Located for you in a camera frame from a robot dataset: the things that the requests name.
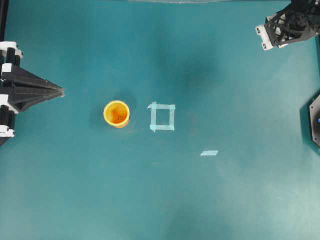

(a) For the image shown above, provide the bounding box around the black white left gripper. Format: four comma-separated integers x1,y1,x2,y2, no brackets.
0,41,64,146

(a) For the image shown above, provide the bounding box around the small tape strip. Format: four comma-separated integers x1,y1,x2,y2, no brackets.
200,150,219,157

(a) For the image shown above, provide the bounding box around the tape square marker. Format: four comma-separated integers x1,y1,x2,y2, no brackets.
147,102,176,133

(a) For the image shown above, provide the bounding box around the orange yellow cup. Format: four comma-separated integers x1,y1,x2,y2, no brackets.
103,100,131,129

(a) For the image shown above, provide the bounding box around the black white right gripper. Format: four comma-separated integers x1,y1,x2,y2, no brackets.
255,0,320,51

